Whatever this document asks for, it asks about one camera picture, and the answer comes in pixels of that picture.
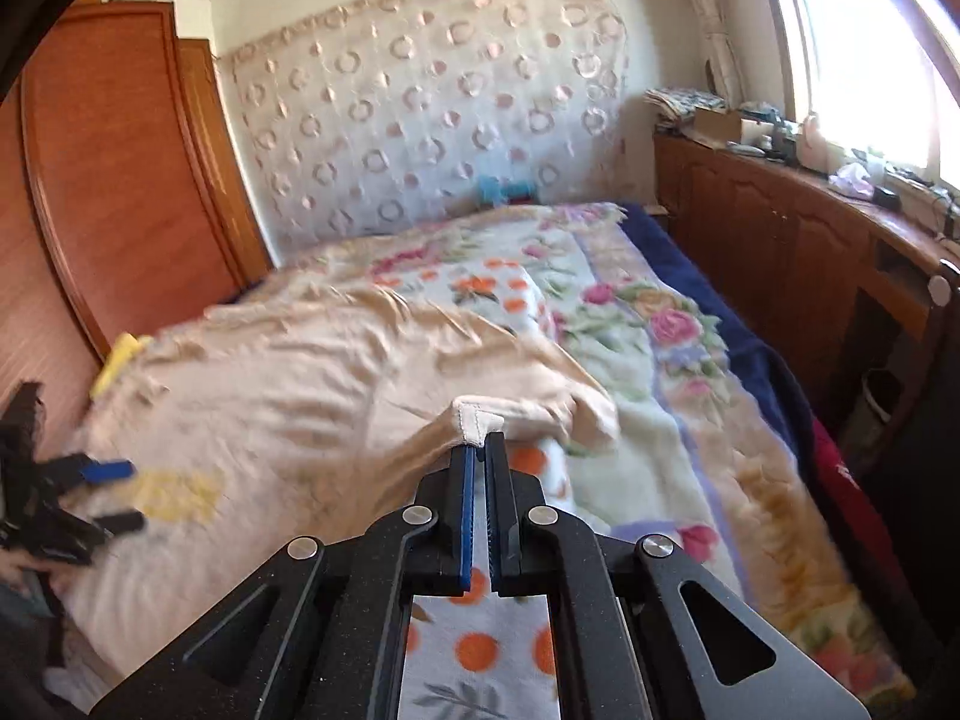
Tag white bottle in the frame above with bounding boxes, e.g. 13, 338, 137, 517
799, 114, 830, 170

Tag beige garment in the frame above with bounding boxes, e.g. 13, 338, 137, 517
64, 262, 623, 680

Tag navy blanket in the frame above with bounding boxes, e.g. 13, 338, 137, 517
619, 201, 826, 481

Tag wooden cabinet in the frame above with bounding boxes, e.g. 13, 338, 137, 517
652, 131, 960, 421

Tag crumpled tissue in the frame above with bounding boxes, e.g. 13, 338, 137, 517
829, 163, 875, 200

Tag wooden headboard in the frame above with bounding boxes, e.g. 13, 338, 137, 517
19, 0, 275, 365

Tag cardboard box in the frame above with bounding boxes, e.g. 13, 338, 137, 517
694, 106, 743, 142

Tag yellow pillow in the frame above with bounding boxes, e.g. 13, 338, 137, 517
88, 334, 155, 398

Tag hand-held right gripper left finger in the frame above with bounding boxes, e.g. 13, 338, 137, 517
90, 444, 485, 720

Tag orange print bedsheet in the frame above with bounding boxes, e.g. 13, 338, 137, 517
371, 259, 578, 720

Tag window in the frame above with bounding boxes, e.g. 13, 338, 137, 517
757, 0, 960, 188

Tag patterned fabric stack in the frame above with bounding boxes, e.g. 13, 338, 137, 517
645, 86, 728, 125

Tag circle patterned curtain cloth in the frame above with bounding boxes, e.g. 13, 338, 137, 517
217, 0, 631, 263

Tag red cloth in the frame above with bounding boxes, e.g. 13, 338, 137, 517
810, 420, 901, 563

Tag floral blanket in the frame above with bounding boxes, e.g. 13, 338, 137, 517
277, 202, 920, 720

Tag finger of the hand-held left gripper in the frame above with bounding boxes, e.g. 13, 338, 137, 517
75, 510, 145, 541
56, 454, 136, 486

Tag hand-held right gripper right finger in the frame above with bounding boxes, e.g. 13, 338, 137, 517
484, 431, 871, 720

